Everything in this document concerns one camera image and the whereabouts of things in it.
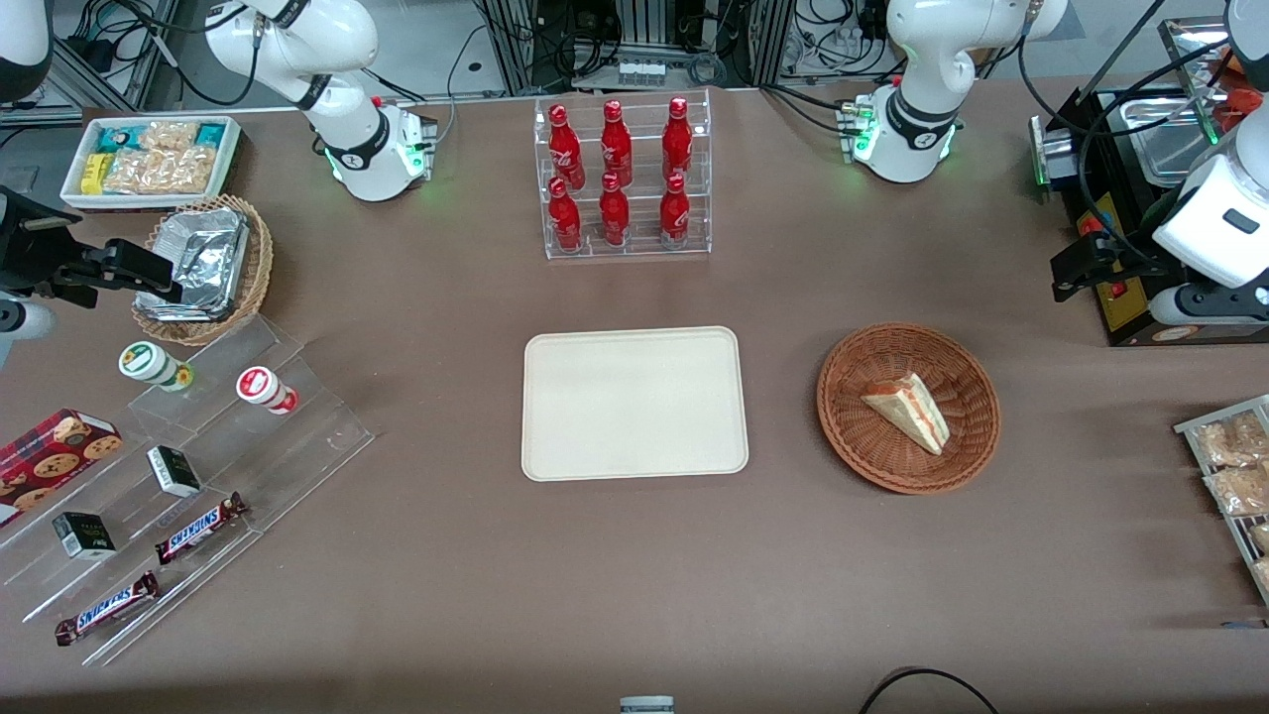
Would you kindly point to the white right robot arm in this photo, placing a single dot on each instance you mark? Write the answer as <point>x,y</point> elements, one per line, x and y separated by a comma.
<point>337,40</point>

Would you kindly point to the white power strip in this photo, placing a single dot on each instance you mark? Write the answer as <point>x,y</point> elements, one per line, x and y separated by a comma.
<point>641,72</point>

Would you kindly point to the cream rectangular serving tray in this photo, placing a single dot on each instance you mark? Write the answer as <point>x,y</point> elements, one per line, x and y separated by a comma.
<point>634,402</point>

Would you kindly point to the teal snack packet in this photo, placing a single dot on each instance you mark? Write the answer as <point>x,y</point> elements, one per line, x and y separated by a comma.
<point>116,139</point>
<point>210,134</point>

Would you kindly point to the red cola bottle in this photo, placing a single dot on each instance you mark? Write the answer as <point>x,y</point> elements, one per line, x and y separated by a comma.
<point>564,218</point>
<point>564,144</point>
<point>674,213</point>
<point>616,144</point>
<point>677,139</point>
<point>614,213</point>

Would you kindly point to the clear bag of crackers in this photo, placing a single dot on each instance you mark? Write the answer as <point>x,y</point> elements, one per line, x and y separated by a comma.
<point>164,171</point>

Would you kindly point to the clear bag of pastry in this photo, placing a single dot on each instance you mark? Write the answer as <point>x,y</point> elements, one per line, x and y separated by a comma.
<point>1239,489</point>
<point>1229,441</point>

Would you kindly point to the clear acrylic bottle rack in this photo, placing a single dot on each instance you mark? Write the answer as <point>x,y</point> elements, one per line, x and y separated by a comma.
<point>639,253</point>

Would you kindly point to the green capped drink cup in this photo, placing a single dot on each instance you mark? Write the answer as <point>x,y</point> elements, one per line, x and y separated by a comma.
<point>144,362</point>

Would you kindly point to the snickers chocolate bar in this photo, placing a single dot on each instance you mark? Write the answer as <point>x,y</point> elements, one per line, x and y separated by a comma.
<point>198,529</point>
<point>107,608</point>

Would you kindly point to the red tartan cookie box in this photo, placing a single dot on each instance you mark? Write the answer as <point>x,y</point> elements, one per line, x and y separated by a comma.
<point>50,456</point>

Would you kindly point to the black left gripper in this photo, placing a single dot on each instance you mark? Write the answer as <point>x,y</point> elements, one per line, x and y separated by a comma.
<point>1129,255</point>

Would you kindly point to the light wicker basket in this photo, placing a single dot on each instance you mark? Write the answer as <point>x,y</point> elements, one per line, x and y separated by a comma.
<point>260,263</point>

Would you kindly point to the brown round wicker basket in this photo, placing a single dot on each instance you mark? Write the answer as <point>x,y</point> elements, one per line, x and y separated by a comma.
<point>872,446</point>

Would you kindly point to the small grey device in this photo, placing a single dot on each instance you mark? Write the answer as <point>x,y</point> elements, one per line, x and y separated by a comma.
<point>646,706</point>

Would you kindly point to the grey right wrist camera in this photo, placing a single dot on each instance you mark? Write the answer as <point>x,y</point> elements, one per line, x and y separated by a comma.
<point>22,322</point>

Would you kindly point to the clear acrylic step stand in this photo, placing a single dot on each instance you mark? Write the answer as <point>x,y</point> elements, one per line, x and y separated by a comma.
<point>317,436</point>

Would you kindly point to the white rectangular snack tray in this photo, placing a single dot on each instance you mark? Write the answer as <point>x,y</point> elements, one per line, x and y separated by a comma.
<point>230,164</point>

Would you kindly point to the silver foil container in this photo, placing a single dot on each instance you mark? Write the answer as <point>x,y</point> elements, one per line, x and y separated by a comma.
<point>203,258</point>

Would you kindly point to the red capped drink cup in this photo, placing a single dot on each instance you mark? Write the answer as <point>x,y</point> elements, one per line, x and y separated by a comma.
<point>260,387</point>

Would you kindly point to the triangular sandwich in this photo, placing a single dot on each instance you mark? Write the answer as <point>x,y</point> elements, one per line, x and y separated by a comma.
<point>912,412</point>

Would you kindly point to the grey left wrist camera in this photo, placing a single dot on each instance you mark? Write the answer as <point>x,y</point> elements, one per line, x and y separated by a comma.
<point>1205,305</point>

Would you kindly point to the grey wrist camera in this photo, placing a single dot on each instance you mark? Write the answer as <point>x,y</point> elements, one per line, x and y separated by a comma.
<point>22,322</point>
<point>1205,305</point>

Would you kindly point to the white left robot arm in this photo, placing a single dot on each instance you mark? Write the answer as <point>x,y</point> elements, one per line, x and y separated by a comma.
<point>922,59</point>

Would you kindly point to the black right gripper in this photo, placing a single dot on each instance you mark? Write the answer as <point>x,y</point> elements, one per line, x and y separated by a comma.
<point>28,248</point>

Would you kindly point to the black food warmer machine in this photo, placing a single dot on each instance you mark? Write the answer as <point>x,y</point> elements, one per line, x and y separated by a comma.
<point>1125,307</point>

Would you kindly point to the orange sausage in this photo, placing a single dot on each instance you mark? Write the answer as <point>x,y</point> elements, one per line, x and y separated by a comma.
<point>1244,109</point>

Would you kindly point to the small black box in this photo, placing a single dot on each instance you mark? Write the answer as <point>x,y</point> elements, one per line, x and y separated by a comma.
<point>84,535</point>
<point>173,471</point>

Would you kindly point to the yellow snack packet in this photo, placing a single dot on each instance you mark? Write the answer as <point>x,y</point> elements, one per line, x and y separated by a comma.
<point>94,174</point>

